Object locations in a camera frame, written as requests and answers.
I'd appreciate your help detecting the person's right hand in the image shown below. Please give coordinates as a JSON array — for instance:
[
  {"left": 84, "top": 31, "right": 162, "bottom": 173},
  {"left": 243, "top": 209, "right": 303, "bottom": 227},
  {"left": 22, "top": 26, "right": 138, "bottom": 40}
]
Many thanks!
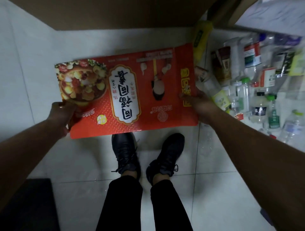
[{"left": 179, "top": 91, "right": 216, "bottom": 125}]

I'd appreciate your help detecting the person's left hand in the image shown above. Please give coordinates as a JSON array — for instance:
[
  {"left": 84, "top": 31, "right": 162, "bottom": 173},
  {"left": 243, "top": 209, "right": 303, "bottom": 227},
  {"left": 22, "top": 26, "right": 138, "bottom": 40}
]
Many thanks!
[{"left": 46, "top": 102, "right": 83, "bottom": 139}]

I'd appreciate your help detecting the red food carton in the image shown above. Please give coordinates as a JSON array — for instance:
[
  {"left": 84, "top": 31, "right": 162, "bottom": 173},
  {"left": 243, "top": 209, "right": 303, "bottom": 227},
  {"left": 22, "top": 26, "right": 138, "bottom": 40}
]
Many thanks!
[{"left": 54, "top": 43, "right": 199, "bottom": 139}]

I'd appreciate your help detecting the person's right forearm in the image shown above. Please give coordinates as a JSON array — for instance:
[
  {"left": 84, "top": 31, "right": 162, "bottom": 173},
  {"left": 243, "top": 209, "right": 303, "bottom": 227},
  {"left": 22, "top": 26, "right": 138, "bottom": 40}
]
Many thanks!
[{"left": 206, "top": 107, "right": 305, "bottom": 231}]

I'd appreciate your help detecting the person's left forearm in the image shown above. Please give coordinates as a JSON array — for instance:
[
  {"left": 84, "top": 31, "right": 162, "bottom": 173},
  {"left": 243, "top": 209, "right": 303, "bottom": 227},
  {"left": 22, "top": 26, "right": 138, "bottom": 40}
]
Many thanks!
[{"left": 0, "top": 118, "right": 63, "bottom": 211}]

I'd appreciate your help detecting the yellow plastic bottle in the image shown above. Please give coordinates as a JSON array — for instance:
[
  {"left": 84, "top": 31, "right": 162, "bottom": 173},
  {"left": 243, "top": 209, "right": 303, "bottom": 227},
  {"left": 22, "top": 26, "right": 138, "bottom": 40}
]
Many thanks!
[{"left": 193, "top": 20, "right": 213, "bottom": 63}]

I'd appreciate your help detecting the black left shoe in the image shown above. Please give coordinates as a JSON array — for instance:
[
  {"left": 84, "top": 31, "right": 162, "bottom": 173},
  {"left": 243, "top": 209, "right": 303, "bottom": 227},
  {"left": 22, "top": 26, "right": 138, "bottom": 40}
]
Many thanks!
[{"left": 111, "top": 133, "right": 141, "bottom": 179}]

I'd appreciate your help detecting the black shoe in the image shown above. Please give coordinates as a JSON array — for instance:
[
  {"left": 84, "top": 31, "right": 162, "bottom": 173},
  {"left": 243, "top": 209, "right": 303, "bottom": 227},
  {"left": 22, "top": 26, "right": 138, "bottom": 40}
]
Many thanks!
[
  {"left": 146, "top": 133, "right": 185, "bottom": 185},
  {"left": 111, "top": 133, "right": 141, "bottom": 179}
]

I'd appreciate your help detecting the black right shoe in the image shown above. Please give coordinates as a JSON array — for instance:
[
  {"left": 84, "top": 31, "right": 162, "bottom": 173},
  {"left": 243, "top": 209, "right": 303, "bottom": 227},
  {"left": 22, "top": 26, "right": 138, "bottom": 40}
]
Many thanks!
[{"left": 146, "top": 133, "right": 185, "bottom": 185}]

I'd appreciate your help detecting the pile of empty plastic bottles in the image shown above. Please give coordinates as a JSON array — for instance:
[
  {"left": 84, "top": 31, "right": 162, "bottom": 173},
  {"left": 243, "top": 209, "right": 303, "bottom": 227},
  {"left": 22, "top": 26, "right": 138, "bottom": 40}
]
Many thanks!
[{"left": 194, "top": 33, "right": 305, "bottom": 153}]

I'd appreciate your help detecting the person's left leg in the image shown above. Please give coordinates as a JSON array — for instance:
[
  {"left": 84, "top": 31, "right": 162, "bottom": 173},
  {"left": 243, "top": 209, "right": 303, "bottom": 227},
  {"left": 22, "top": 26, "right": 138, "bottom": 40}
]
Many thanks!
[{"left": 95, "top": 170, "right": 143, "bottom": 231}]

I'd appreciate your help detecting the person's leg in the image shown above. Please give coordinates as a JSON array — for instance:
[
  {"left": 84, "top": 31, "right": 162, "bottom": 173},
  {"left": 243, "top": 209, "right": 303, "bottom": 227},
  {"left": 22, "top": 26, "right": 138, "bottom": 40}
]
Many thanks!
[
  {"left": 150, "top": 174, "right": 193, "bottom": 231},
  {"left": 95, "top": 170, "right": 143, "bottom": 231}
]

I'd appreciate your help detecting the black cabinet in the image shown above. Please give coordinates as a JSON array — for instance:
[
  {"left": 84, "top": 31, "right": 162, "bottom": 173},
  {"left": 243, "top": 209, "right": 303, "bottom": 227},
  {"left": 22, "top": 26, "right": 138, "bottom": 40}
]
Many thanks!
[{"left": 0, "top": 178, "right": 60, "bottom": 231}]

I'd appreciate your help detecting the large brown cardboard box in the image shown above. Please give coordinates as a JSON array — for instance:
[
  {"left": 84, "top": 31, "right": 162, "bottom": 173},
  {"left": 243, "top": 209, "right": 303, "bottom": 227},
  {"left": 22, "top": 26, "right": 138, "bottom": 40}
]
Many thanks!
[{"left": 9, "top": 0, "right": 258, "bottom": 31}]

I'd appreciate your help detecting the person's right leg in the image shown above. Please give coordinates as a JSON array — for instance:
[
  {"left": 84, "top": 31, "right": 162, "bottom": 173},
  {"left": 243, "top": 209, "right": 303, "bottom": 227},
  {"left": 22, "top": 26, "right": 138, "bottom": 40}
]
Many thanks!
[{"left": 150, "top": 174, "right": 193, "bottom": 231}]

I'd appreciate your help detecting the white plastic sheet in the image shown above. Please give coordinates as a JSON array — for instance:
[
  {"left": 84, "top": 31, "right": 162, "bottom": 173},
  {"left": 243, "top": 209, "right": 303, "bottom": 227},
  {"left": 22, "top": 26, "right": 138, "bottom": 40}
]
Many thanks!
[{"left": 235, "top": 0, "right": 305, "bottom": 36}]

